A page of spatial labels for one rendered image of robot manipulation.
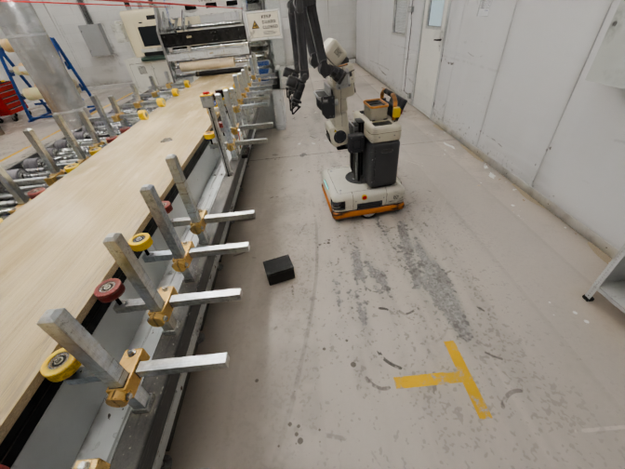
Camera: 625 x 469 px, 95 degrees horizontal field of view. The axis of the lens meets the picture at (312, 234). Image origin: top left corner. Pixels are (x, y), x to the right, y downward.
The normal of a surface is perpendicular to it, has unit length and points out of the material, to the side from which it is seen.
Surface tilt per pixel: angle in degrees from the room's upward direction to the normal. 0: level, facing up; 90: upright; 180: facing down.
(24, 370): 0
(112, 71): 90
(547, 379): 0
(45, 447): 90
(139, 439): 0
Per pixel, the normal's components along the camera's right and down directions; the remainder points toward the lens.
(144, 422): -0.08, -0.78
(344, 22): 0.07, 0.61
